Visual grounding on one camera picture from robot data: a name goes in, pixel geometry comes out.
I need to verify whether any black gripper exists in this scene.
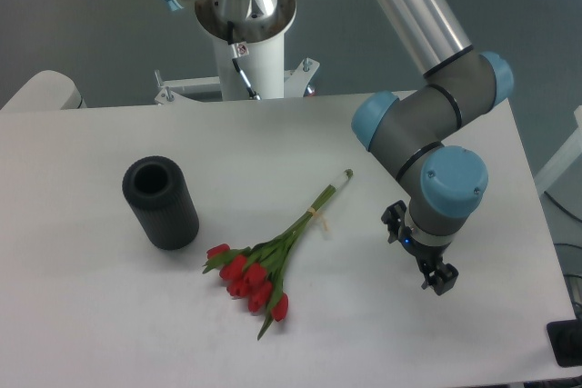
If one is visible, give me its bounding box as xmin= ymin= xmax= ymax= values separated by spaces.
xmin=381 ymin=200 xmax=458 ymax=295

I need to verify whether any red tulip bouquet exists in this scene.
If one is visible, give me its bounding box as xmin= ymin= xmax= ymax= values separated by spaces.
xmin=203 ymin=169 xmax=354 ymax=339

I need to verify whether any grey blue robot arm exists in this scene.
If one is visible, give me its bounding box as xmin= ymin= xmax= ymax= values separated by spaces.
xmin=165 ymin=0 xmax=514 ymax=294

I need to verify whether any black device at table edge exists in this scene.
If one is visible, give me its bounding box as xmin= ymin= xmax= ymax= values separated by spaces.
xmin=547 ymin=319 xmax=581 ymax=368

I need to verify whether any white furniture at right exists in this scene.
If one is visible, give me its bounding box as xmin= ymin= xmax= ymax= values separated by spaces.
xmin=534 ymin=106 xmax=581 ymax=197

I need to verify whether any black ribbed cylindrical vase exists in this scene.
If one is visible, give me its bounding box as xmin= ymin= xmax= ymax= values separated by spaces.
xmin=122 ymin=155 xmax=199 ymax=251

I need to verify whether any white rounded chair back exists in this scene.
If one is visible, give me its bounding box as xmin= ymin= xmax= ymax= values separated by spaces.
xmin=1 ymin=70 xmax=87 ymax=114

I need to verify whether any metal pedestal base frame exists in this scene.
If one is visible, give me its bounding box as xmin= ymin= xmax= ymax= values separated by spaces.
xmin=154 ymin=57 xmax=321 ymax=105

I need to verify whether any black pedestal cable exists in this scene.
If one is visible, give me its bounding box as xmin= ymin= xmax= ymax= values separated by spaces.
xmin=226 ymin=19 xmax=263 ymax=101

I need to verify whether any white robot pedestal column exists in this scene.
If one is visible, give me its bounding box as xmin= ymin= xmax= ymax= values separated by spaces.
xmin=195 ymin=0 xmax=296 ymax=101

